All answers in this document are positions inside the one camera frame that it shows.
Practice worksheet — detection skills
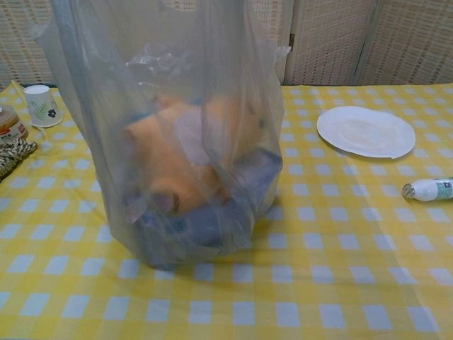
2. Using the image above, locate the small white plastic bottle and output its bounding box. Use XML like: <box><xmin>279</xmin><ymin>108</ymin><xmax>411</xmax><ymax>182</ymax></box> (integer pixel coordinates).
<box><xmin>401</xmin><ymin>178</ymin><xmax>453</xmax><ymax>202</ymax></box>

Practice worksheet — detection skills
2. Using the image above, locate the white paper cup leaf print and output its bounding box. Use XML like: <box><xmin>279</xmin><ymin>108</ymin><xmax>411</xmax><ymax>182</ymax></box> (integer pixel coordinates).
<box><xmin>23</xmin><ymin>84</ymin><xmax>64</xmax><ymax>128</ymax></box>

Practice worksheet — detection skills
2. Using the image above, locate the translucent plastic bag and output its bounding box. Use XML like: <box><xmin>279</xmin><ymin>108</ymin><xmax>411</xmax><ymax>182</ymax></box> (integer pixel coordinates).
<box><xmin>31</xmin><ymin>0</ymin><xmax>292</xmax><ymax>272</ymax></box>

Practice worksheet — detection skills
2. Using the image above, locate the beige woven folding screen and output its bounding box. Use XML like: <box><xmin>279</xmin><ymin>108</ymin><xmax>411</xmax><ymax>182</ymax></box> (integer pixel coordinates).
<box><xmin>0</xmin><ymin>0</ymin><xmax>453</xmax><ymax>88</ymax></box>

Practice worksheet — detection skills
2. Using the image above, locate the dark blue crumpled packaging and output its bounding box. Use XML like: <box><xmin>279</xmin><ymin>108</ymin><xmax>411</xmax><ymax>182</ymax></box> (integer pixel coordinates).
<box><xmin>129</xmin><ymin>148</ymin><xmax>284</xmax><ymax>265</ymax></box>

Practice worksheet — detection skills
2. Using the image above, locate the yellow white checkered tablecloth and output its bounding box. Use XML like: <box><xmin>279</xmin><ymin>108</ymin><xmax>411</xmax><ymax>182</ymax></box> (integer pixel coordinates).
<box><xmin>0</xmin><ymin>80</ymin><xmax>453</xmax><ymax>340</ymax></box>

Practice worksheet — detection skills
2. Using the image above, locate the orange crumpled packaging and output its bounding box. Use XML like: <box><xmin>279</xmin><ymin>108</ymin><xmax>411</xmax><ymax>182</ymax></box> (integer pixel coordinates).
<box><xmin>122</xmin><ymin>94</ymin><xmax>270</xmax><ymax>217</ymax></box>

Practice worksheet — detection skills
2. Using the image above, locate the clear jar with brown spread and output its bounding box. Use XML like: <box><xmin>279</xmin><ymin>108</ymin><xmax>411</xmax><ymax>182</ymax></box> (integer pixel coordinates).
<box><xmin>0</xmin><ymin>104</ymin><xmax>30</xmax><ymax>142</ymax></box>

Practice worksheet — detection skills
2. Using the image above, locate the black and white braided rope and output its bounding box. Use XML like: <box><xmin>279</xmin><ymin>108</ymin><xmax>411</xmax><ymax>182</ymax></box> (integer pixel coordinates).
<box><xmin>0</xmin><ymin>137</ymin><xmax>38</xmax><ymax>183</ymax></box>

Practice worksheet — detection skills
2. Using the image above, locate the white paper plate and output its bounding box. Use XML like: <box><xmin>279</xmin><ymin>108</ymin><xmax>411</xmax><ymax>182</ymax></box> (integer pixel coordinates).
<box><xmin>316</xmin><ymin>106</ymin><xmax>416</xmax><ymax>159</ymax></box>

